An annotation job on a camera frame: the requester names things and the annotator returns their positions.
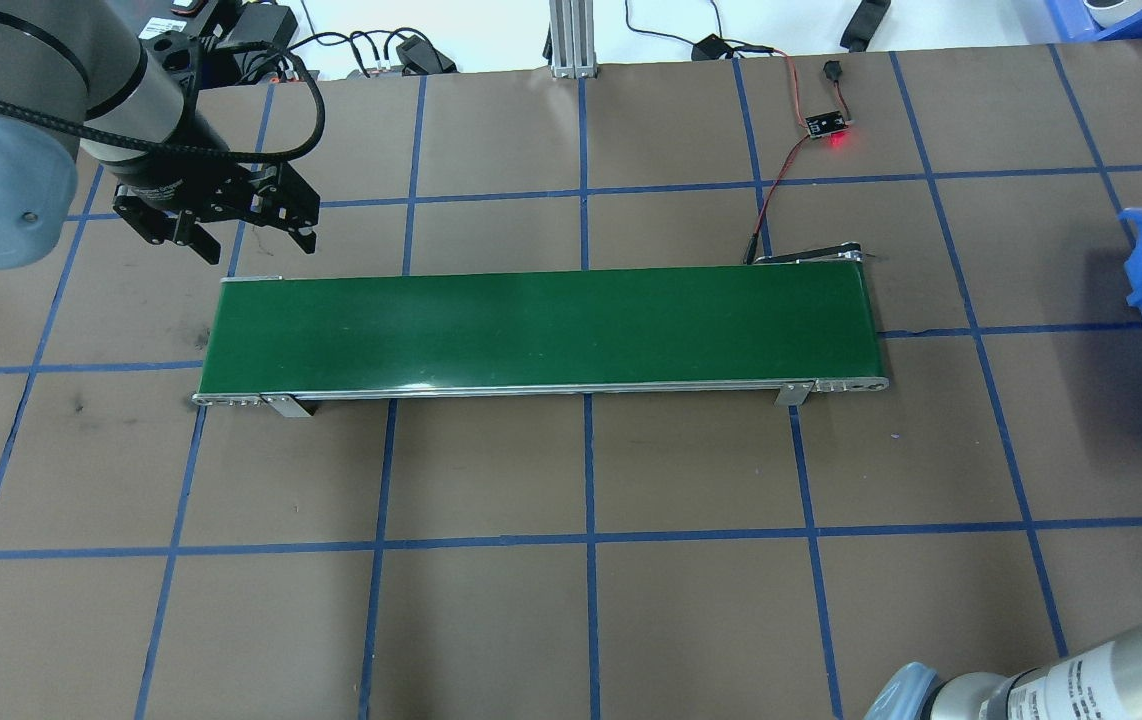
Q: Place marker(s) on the black power adapter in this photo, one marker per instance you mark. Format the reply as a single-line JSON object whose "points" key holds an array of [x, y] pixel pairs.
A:
{"points": [[866, 20], [266, 25]]}

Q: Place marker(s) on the black power plug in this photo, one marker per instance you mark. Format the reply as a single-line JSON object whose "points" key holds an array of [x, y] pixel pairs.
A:
{"points": [[421, 55]]}

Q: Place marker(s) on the green belt conveyor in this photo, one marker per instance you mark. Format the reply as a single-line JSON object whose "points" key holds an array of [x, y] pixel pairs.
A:
{"points": [[531, 330]]}

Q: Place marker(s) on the small black box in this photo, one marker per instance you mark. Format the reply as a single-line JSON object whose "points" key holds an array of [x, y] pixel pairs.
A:
{"points": [[709, 47]]}

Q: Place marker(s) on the small black circuit board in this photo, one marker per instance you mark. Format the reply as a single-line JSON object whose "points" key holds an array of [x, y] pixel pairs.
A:
{"points": [[824, 125]]}

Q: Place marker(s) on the black barrel connector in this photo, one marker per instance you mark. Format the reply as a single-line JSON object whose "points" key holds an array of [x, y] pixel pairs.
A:
{"points": [[831, 70]]}

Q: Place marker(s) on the blue bin with pipe fittings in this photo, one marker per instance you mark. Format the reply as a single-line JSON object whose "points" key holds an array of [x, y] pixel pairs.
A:
{"points": [[1071, 15]]}

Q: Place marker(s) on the white mug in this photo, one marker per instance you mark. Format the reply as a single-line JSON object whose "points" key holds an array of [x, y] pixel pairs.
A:
{"points": [[1121, 10]]}

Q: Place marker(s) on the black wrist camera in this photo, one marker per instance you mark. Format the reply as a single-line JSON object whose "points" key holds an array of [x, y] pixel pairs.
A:
{"points": [[171, 55]]}

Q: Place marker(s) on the aluminium profile post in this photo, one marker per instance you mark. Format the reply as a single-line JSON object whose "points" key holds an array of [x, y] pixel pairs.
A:
{"points": [[571, 45]]}

